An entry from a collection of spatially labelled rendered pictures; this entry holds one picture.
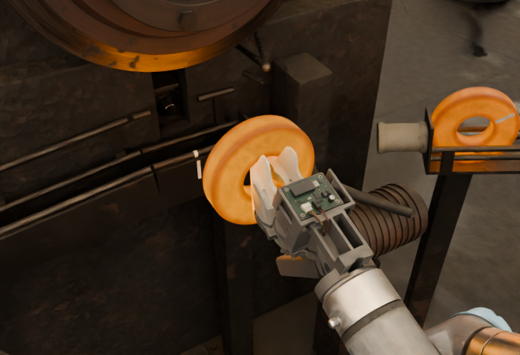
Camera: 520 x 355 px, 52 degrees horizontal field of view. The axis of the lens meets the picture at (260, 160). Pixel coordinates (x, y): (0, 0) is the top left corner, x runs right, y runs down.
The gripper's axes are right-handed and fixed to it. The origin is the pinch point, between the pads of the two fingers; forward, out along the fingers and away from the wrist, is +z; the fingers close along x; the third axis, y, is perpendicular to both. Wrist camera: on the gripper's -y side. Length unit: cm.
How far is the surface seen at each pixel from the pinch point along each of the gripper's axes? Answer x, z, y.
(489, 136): -49, -2, -15
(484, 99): -46.4, 1.4, -7.4
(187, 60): 1.0, 21.1, -0.7
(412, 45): -163, 109, -116
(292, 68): -20.3, 22.7, -10.4
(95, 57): 14.1, 22.1, 3.0
